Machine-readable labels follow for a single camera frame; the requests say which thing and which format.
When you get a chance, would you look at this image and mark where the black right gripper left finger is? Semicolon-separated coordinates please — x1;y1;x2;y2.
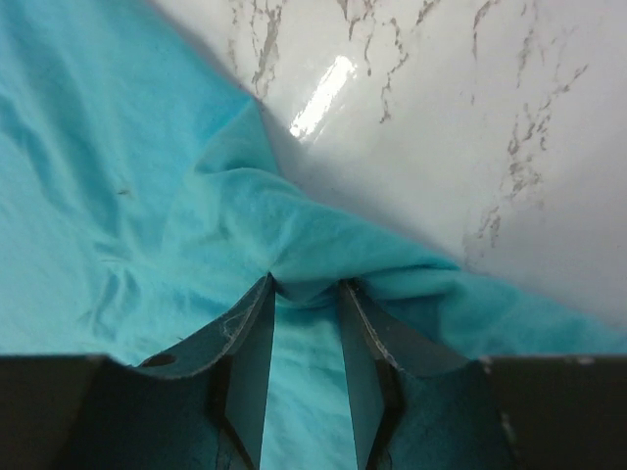
63;275;275;469

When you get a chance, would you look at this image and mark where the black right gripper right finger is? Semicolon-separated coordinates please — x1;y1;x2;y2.
338;281;514;469

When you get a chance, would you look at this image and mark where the turquoise t shirt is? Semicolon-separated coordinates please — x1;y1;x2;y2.
1;1;626;469

